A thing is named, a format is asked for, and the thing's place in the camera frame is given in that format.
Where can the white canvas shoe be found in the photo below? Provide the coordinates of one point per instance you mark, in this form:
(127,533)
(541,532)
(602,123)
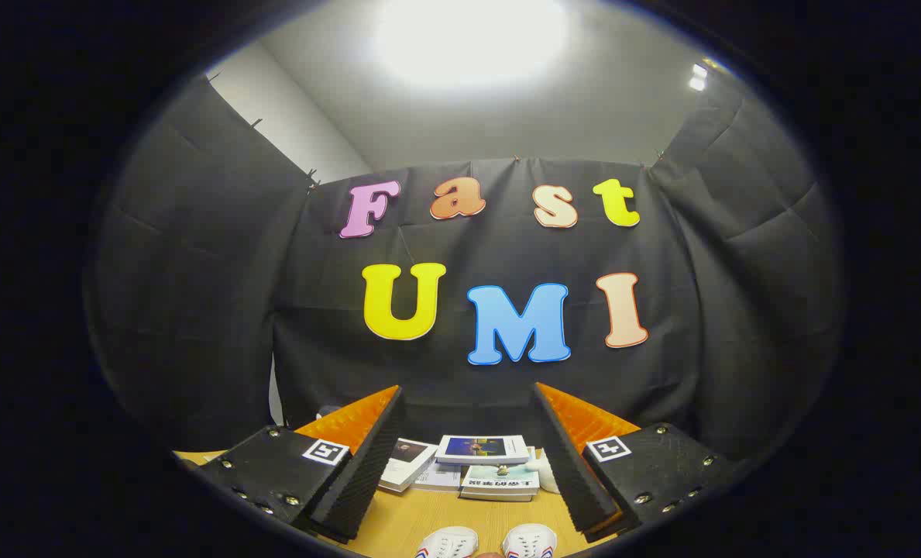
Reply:
(530,541)
(448,544)

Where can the small ceiling spotlights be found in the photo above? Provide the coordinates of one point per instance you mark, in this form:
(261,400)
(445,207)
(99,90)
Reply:
(697,77)

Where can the book with blue picture cover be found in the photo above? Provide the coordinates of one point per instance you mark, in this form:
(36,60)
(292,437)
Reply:
(482,449)

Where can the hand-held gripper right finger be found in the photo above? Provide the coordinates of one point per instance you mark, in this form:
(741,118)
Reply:
(565,457)

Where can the thick grey book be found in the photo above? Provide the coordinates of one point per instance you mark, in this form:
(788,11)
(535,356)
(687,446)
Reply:
(495,497)

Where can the white book with text cover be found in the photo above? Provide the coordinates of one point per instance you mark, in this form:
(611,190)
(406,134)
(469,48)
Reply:
(438,477)

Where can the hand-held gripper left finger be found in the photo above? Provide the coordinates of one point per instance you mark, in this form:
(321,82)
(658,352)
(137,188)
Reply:
(367,457)

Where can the ceiling light panel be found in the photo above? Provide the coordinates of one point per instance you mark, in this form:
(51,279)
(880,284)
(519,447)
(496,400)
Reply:
(472,35)

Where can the white duck plush toy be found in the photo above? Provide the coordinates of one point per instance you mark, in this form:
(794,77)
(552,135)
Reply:
(541,469)

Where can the thick book with teal cover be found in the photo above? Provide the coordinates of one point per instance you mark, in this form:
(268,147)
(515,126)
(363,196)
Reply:
(499,479)

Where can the white book with portrait cover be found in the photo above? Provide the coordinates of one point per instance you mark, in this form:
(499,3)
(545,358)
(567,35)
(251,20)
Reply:
(407,461)

